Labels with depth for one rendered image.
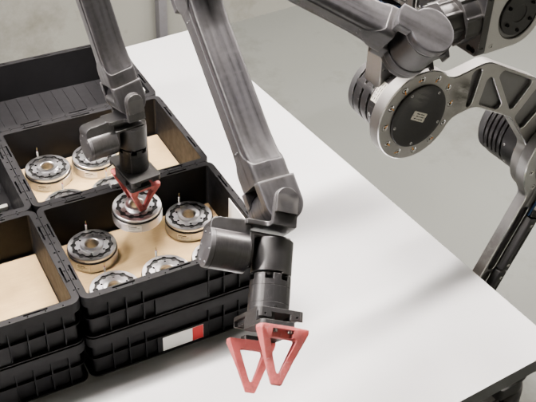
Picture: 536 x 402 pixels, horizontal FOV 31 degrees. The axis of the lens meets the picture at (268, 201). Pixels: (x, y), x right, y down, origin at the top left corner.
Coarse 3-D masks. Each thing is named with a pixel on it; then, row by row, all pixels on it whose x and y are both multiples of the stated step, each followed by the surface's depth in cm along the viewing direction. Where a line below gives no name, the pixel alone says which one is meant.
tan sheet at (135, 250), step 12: (156, 228) 208; (120, 240) 204; (132, 240) 204; (144, 240) 204; (156, 240) 204; (168, 240) 205; (120, 252) 201; (132, 252) 201; (144, 252) 201; (168, 252) 202; (180, 252) 202; (192, 252) 202; (120, 264) 198; (132, 264) 198; (144, 264) 198; (84, 276) 195; (96, 276) 195
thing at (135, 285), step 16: (160, 176) 206; (96, 192) 201; (112, 192) 201; (48, 208) 196; (240, 208) 198; (48, 224) 192; (64, 256) 185; (160, 272) 182; (176, 272) 183; (192, 272) 185; (80, 288) 178; (112, 288) 178; (128, 288) 179; (144, 288) 181; (96, 304) 178
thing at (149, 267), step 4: (160, 256) 196; (164, 256) 196; (168, 256) 196; (172, 256) 196; (176, 256) 196; (152, 260) 195; (156, 260) 195; (160, 260) 195; (164, 260) 195; (168, 260) 195; (172, 260) 195; (176, 260) 195; (180, 260) 195; (184, 260) 195; (148, 264) 194; (152, 264) 194; (156, 264) 194; (176, 264) 194; (144, 268) 193; (148, 268) 193; (152, 268) 193; (144, 272) 192; (148, 272) 192; (152, 272) 192
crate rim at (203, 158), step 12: (156, 96) 231; (108, 108) 226; (168, 108) 227; (48, 120) 221; (60, 120) 221; (0, 132) 217; (12, 132) 217; (180, 132) 220; (0, 144) 213; (192, 144) 215; (12, 156) 210; (204, 156) 212; (168, 168) 208; (24, 180) 204; (84, 192) 200; (36, 204) 197; (48, 204) 197
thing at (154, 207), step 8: (144, 192) 200; (120, 200) 198; (152, 200) 198; (112, 208) 196; (120, 208) 197; (152, 208) 197; (160, 208) 197; (120, 216) 194; (128, 216) 195; (136, 216) 194; (144, 216) 194; (152, 216) 194
